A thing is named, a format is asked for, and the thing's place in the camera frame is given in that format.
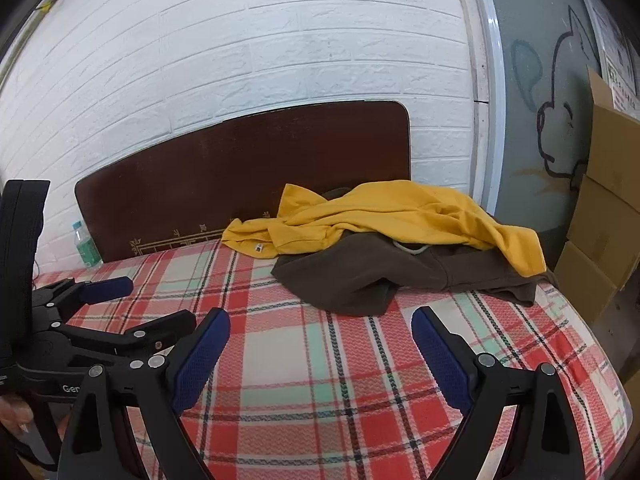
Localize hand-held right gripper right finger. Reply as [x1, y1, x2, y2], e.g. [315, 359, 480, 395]
[411, 306, 587, 480]

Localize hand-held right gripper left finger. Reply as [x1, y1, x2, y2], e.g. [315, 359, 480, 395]
[56, 307, 232, 480]

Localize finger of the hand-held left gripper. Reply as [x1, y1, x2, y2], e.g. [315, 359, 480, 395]
[62, 310, 198, 363]
[32, 276, 135, 332]

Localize yellow shirt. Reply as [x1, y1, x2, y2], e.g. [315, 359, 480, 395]
[221, 179, 547, 277]

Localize person's left hand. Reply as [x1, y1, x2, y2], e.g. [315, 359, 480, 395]
[0, 394, 35, 443]

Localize green label water bottle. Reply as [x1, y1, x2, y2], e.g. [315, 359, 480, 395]
[69, 220, 104, 269]

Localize red plaid blanket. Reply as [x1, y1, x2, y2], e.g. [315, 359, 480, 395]
[30, 240, 632, 480]

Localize dark brown garment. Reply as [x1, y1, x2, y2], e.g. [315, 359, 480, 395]
[270, 187, 560, 317]

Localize brown wooden headboard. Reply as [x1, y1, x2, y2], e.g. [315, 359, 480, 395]
[74, 100, 412, 264]

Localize cardboard box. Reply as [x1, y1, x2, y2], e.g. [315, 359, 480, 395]
[554, 240, 621, 328]
[580, 66, 640, 201]
[566, 172, 640, 288]

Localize grey door with cartoon drawing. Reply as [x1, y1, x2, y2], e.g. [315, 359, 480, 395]
[492, 0, 608, 261]

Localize white door frame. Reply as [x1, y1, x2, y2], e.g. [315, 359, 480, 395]
[450, 0, 507, 211]

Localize paper notices on wall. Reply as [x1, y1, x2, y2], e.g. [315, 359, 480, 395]
[570, 0, 640, 116]

